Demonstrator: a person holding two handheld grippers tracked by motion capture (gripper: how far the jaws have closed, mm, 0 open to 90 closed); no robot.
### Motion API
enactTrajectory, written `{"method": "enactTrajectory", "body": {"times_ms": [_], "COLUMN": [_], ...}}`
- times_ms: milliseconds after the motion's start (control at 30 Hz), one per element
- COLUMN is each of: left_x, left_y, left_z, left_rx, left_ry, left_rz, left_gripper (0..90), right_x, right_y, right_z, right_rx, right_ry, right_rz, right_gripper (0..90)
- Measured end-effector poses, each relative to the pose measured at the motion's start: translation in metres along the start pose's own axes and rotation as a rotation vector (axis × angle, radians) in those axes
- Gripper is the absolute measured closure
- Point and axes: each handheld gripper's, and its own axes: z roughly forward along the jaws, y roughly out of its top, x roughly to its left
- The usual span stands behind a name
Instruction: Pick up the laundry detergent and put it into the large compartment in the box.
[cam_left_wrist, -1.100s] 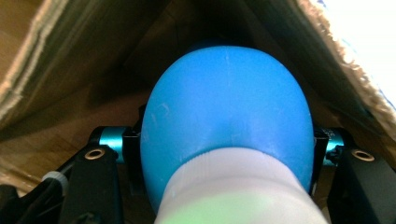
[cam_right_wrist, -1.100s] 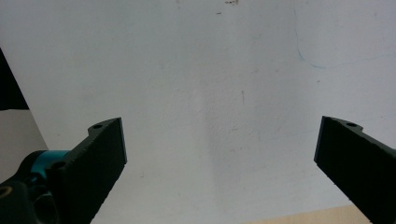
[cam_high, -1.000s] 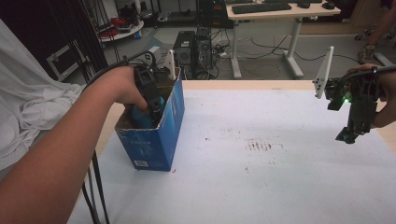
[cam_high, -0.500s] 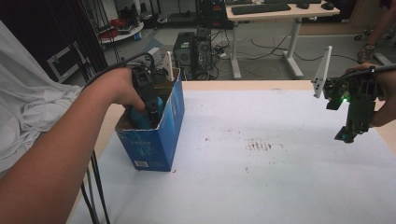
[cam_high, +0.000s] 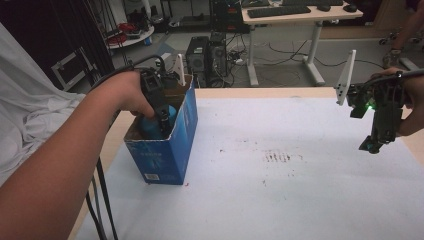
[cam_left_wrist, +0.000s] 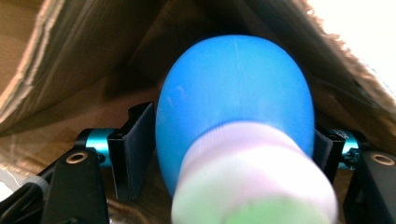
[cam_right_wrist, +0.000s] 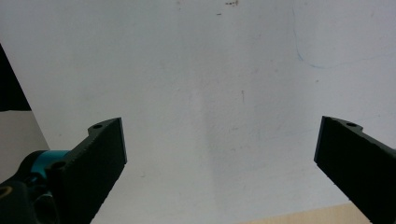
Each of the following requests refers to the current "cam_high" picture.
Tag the blue cardboard box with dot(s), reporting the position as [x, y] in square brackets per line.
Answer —
[166, 156]

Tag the black computer mouse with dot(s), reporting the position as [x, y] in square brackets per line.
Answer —
[323, 7]
[350, 8]

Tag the round white table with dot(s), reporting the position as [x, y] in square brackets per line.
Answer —
[133, 38]

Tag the white table mat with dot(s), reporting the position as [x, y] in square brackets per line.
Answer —
[283, 173]

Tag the black curtain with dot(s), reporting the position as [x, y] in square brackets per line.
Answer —
[50, 33]

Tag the black equipment box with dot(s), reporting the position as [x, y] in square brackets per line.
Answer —
[230, 15]

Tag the black keyboard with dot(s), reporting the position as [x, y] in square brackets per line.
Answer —
[278, 11]

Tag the blue bottle with white cap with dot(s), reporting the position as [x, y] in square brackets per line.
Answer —
[150, 128]

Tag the person's right hand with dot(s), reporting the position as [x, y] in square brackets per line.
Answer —
[415, 100]

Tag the person's white shirt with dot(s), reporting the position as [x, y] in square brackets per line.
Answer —
[30, 106]

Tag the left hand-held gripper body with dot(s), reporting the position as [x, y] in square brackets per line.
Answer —
[153, 85]

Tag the white-legged wooden desk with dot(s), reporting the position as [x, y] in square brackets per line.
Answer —
[316, 15]

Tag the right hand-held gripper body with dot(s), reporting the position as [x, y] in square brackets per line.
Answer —
[386, 100]

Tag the black computer tower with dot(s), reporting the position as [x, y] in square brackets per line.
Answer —
[206, 58]

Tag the grey metal frame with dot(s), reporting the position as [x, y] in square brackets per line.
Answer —
[71, 70]

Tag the person's left hand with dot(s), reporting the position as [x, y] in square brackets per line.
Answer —
[123, 91]

